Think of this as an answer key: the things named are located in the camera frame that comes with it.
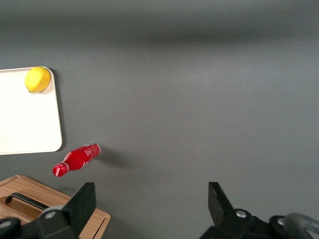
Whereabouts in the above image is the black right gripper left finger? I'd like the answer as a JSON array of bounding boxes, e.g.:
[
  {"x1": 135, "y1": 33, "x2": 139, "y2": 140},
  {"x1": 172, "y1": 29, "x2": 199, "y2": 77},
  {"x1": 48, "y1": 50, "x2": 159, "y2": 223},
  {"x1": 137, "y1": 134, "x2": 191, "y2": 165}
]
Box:
[{"x1": 0, "y1": 182, "x2": 97, "y2": 239}]

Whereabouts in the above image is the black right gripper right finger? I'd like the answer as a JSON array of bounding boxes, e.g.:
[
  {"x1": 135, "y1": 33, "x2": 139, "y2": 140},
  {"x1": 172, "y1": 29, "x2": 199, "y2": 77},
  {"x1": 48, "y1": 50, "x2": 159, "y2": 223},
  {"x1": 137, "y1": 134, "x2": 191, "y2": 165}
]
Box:
[{"x1": 199, "y1": 182, "x2": 286, "y2": 239}]

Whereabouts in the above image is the red coke bottle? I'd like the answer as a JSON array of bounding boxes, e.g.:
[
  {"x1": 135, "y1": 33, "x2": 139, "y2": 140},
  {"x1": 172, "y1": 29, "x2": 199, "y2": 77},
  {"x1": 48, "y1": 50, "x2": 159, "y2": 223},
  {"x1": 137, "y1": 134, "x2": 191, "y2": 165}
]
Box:
[{"x1": 52, "y1": 141, "x2": 101, "y2": 178}]

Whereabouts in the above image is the cream rectangular tray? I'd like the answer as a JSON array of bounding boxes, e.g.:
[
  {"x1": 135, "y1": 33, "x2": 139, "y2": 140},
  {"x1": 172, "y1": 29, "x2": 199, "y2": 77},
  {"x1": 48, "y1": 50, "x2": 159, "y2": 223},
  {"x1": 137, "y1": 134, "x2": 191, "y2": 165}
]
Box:
[{"x1": 0, "y1": 66, "x2": 63, "y2": 156}]

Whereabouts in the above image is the wooden drawer cabinet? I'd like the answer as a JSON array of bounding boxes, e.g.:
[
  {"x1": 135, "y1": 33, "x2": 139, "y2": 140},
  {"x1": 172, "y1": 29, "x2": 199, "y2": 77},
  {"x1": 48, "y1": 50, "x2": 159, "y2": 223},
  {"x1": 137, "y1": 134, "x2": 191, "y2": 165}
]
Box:
[{"x1": 0, "y1": 174, "x2": 111, "y2": 239}]

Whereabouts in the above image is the yellow lemon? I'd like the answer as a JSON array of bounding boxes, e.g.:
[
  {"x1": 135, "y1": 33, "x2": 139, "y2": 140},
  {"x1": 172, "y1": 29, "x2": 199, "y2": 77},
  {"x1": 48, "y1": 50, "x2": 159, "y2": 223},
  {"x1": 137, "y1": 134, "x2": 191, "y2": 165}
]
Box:
[{"x1": 24, "y1": 66, "x2": 51, "y2": 94}]

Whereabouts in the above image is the black metal drawer handle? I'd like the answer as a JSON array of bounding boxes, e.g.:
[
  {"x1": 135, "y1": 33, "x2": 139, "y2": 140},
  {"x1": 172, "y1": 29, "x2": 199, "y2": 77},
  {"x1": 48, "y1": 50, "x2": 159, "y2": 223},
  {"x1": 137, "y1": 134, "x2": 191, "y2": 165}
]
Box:
[{"x1": 4, "y1": 193, "x2": 49, "y2": 211}]

